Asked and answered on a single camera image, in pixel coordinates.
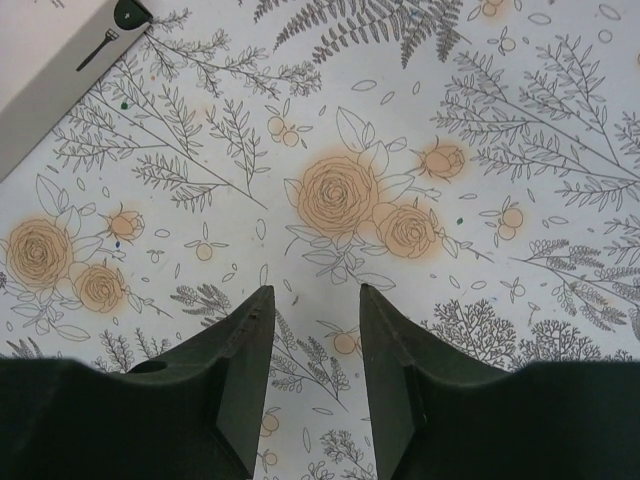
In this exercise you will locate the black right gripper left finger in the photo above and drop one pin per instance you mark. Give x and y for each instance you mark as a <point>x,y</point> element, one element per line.
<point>193,412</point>

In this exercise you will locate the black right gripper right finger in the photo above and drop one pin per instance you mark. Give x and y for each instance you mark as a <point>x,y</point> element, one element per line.
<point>437,413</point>

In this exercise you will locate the white Harry's box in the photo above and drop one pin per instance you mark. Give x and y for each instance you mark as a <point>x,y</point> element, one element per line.
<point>52,52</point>

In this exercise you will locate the floral paper table mat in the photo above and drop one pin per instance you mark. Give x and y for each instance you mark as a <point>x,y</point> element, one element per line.
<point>475,161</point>

